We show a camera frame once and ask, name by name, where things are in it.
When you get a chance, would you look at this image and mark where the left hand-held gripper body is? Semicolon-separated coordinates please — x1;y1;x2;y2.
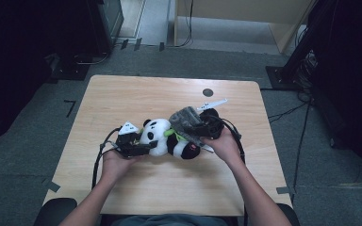
115;121;146;159

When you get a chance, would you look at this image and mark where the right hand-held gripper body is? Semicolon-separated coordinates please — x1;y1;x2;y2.
196;98;229;141

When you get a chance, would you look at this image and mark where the panda plush toy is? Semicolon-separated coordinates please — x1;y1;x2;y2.
139;117;216;160

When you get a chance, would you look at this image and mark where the grey fluffy cloth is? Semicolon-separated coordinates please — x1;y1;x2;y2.
168;105;215;153

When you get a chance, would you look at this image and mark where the person's left hand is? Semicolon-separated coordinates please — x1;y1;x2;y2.
102;149;142;185

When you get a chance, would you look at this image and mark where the person's right hand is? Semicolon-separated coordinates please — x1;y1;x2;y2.
201;127;245;168

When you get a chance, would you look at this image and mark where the black corner tape mark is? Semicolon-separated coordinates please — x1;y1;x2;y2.
63;99;77;119

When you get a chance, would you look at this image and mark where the person's blue-grey clothing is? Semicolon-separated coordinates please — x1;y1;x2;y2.
110;214;231;226

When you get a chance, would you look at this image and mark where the grey tape strip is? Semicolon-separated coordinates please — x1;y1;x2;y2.
41;177;61;193
275;186;297;195

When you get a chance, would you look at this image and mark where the black metal stand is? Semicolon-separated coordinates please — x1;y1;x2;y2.
265;0;331;92

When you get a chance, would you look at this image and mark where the light wooden cabinet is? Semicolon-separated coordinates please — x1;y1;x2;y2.
173;0;316;55

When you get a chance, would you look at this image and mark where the dark curtain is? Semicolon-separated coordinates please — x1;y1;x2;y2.
307;0;362;189
0;0;92;149

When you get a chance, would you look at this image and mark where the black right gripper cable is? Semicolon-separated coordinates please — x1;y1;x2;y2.
206;114;250;226

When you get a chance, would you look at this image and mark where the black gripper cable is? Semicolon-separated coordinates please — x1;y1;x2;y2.
206;114;250;226
90;126;123;191

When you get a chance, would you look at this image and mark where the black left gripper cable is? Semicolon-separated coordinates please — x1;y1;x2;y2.
90;126;123;191

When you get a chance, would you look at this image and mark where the black floor cable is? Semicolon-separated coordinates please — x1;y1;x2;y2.
267;90;314;193

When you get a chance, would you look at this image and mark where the black floor base plate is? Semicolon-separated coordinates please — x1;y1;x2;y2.
44;52;91;85

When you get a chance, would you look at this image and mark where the black hanging cable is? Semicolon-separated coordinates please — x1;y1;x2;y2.
173;0;195;49

